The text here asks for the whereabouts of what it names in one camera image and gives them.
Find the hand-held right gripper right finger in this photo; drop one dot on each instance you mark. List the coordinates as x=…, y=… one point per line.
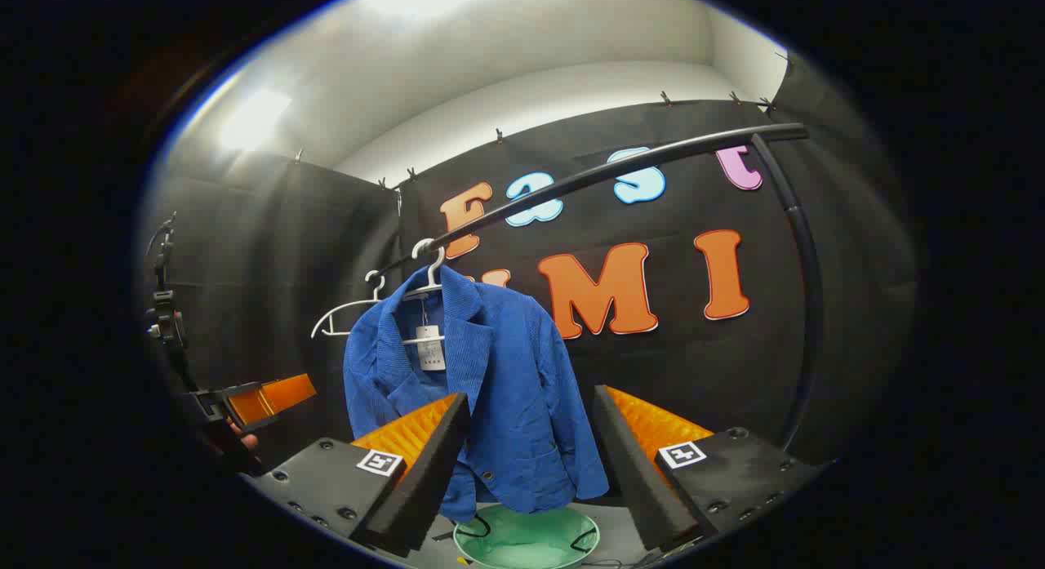
x=629, y=471

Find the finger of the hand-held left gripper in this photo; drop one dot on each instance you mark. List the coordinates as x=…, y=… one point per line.
x=273, y=396

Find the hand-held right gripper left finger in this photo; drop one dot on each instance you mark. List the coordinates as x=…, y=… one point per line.
x=433, y=471

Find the green laundry hamper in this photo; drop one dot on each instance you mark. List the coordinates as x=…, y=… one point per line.
x=522, y=540

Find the white plastic clothes hanger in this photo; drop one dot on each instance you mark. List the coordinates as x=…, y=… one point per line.
x=343, y=309
x=436, y=273

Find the black metal clothes rack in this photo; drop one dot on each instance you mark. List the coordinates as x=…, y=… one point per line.
x=612, y=171

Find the plain black backdrop cloth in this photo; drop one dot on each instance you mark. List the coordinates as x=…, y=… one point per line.
x=269, y=267

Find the white paper garment tag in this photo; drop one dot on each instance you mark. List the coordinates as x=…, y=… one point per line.
x=430, y=348

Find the small ceiling light panel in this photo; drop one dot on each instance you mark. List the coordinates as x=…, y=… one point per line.
x=253, y=120

